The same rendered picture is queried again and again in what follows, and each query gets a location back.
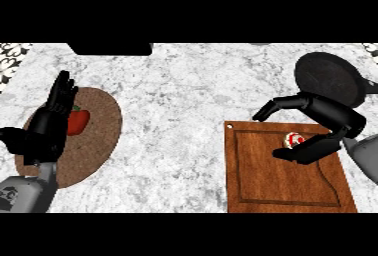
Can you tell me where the black frying pan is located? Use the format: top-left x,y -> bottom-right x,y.
295,51 -> 378,108

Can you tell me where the black appliance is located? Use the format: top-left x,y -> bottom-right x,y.
67,42 -> 156,57

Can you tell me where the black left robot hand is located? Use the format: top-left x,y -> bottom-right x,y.
0,70 -> 80,167

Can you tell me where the brown wooden cutting board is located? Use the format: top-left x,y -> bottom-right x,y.
224,120 -> 360,214

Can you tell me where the round brown placemat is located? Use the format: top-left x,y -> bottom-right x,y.
14,87 -> 125,190

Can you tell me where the red and white cupcake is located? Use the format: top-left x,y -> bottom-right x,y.
283,131 -> 308,150

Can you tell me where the red bell pepper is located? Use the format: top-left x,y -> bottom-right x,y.
67,105 -> 92,137

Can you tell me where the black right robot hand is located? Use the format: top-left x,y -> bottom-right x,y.
252,92 -> 368,166

